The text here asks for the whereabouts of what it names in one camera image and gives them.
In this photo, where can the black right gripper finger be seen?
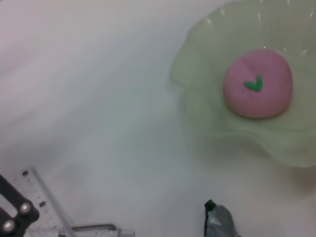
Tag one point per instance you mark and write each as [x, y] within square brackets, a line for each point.
[29, 216]

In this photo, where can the green plastic wrapper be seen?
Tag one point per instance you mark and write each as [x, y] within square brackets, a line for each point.
[219, 222]

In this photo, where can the pink peach toy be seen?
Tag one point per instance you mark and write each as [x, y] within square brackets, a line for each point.
[259, 98]

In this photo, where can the clear plastic ruler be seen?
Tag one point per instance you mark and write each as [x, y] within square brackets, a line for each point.
[47, 207]

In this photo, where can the green glass fruit bowl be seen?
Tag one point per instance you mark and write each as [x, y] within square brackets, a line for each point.
[222, 138]

